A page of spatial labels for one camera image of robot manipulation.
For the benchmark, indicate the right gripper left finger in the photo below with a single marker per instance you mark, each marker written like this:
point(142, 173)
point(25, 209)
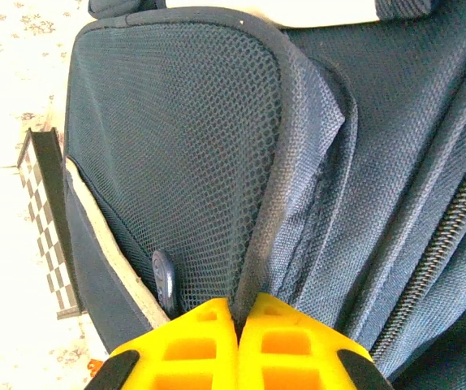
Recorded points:
point(184, 357)

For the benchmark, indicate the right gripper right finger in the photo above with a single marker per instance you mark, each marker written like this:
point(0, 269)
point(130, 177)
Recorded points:
point(294, 353)

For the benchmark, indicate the navy blue backpack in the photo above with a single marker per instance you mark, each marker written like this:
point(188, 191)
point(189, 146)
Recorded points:
point(176, 142)

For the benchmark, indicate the black grey chessboard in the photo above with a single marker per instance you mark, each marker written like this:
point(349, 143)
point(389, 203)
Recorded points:
point(52, 260)

